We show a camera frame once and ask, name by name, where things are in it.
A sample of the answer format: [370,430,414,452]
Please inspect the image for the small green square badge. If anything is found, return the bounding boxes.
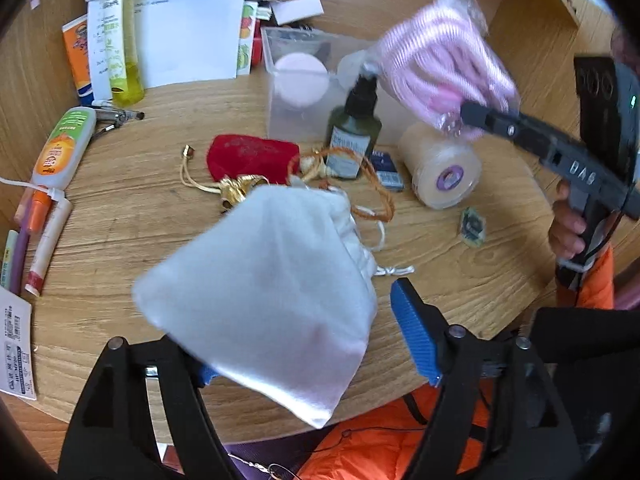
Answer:
[459,207,486,247]

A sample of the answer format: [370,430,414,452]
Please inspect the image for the white tape roll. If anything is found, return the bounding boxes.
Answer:
[398,122,482,210]

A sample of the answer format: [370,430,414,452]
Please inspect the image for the white satin drawstring pouch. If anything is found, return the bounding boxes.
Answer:
[132,185,388,428]

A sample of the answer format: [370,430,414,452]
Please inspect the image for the gold ribbon bow charm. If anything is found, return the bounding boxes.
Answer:
[179,144,269,211]

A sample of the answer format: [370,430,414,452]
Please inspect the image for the red velvet pouch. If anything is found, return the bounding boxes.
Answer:
[206,133,299,184]

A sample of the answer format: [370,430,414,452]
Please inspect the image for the right hand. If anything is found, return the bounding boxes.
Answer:
[548,180,586,260]

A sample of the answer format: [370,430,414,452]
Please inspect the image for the receipt on left edge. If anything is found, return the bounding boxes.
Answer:
[0,287,37,401]

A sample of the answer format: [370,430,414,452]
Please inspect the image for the blue card pack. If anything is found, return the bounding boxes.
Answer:
[370,150,405,192]

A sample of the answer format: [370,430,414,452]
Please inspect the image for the purple pen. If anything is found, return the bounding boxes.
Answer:
[9,205,32,296]

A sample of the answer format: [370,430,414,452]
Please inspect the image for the beige red lip balm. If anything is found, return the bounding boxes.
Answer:
[25,198,73,297]

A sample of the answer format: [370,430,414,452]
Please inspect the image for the dark green spray bottle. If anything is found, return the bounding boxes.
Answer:
[326,72,382,178]

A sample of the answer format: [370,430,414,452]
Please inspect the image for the orange capped marker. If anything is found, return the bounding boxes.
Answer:
[14,188,52,234]

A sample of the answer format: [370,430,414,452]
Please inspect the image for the green orange lotion bottle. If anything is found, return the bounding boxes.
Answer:
[30,106,96,191]

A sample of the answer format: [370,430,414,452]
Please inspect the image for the clear plastic storage bin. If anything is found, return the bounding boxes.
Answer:
[260,27,373,144]

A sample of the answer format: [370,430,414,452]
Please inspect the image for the small white box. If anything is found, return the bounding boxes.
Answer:
[271,0,324,26]

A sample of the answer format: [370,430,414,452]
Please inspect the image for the yellow spray bottle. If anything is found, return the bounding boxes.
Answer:
[102,0,144,107]

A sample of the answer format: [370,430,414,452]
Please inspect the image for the fruit sticker sheet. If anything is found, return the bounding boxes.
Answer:
[236,1,258,76]

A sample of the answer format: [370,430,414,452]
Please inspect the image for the orange cream tube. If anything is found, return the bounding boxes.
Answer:
[62,15,93,106]

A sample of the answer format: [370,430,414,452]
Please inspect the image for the white paper box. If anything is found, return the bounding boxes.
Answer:
[86,0,252,102]

